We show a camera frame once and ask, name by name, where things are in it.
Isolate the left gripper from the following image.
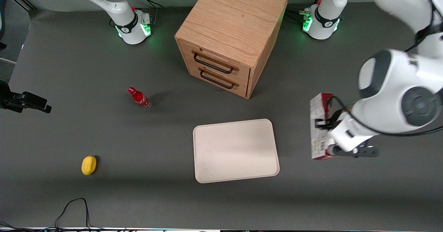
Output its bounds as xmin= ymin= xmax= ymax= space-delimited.
xmin=314 ymin=112 xmax=377 ymax=154

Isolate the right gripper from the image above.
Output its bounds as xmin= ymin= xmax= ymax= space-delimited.
xmin=0 ymin=80 xmax=52 ymax=114

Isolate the red cookie box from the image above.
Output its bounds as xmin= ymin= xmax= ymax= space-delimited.
xmin=309 ymin=92 xmax=339 ymax=161

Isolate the beige rectangular tray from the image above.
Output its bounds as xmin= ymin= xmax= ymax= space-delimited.
xmin=192 ymin=119 xmax=280 ymax=184

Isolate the yellow lemon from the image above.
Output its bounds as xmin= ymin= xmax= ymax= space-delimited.
xmin=81 ymin=156 xmax=97 ymax=176

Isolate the red soda bottle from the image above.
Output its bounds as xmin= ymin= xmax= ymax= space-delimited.
xmin=128 ymin=87 xmax=152 ymax=110

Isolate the wooden two-drawer cabinet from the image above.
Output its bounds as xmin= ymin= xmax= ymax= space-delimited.
xmin=174 ymin=0 xmax=288 ymax=99

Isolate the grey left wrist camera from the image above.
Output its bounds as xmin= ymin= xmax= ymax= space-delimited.
xmin=333 ymin=144 xmax=380 ymax=158

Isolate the black drawer handle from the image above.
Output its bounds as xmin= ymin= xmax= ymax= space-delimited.
xmin=200 ymin=68 xmax=236 ymax=89
xmin=193 ymin=53 xmax=235 ymax=75

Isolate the black left arm base cable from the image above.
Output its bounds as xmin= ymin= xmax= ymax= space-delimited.
xmin=287 ymin=0 xmax=324 ymax=22

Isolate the black looped cable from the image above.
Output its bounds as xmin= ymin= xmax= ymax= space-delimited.
xmin=55 ymin=198 xmax=91 ymax=230

